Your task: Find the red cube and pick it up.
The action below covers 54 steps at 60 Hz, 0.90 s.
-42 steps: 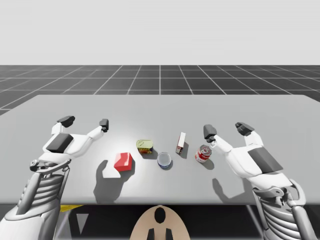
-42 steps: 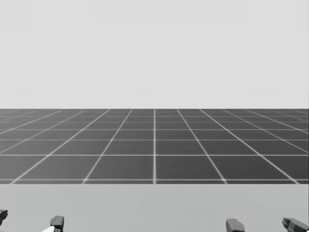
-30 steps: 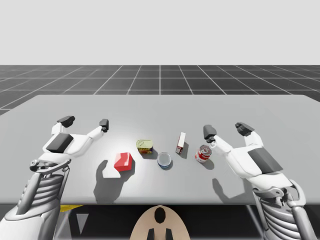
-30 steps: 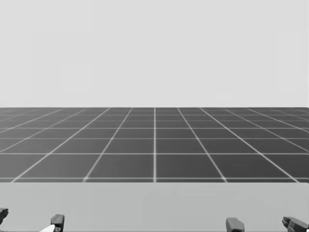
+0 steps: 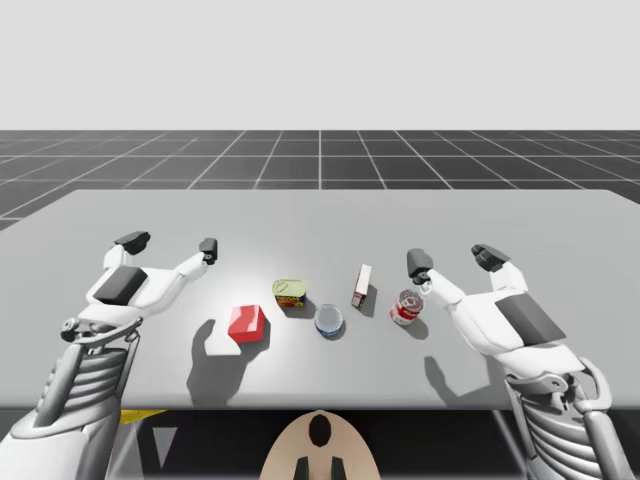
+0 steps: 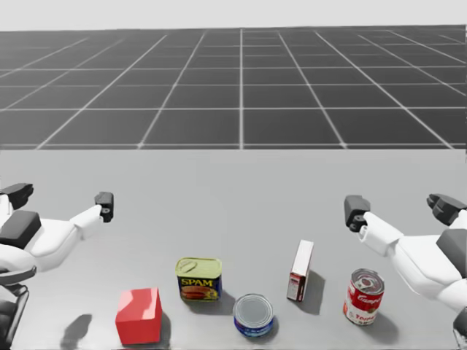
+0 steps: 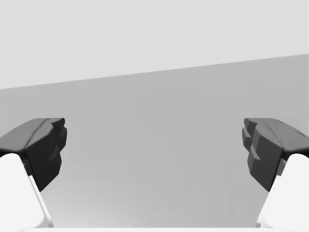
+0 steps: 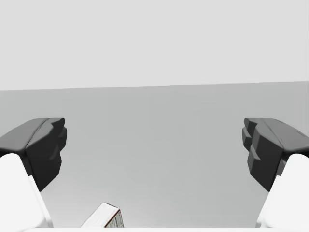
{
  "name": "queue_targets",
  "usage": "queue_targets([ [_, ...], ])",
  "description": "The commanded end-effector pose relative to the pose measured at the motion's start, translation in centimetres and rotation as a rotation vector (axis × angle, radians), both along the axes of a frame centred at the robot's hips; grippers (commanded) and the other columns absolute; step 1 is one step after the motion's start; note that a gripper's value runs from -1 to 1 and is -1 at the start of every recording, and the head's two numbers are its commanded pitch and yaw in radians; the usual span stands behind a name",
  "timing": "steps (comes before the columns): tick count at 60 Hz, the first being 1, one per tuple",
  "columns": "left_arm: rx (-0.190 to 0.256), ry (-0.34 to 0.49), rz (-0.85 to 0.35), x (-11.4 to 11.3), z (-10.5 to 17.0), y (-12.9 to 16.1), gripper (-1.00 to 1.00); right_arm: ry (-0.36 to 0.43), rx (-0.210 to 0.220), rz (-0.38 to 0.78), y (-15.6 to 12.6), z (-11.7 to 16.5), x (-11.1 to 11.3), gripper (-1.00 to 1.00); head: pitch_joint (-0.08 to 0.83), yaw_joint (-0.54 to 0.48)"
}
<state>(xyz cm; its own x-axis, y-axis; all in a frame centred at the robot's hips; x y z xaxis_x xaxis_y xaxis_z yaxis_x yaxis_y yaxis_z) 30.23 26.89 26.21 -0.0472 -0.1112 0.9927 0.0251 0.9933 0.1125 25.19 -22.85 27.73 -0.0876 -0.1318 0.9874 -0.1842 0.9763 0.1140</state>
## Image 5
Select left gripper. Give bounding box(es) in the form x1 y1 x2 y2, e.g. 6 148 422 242
79 230 219 323

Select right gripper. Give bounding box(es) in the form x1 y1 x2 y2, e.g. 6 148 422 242
405 243 568 357

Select red and white can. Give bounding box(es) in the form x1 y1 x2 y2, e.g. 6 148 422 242
389 287 424 327

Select red and white carton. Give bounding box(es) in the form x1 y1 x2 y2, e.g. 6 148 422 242
350 263 373 309

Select green and blue rectangular can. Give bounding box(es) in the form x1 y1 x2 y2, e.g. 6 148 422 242
271 278 308 312

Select blue flat can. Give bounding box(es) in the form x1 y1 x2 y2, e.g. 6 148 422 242
313 302 346 339

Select tan robot part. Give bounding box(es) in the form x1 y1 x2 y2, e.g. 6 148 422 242
258 408 383 480

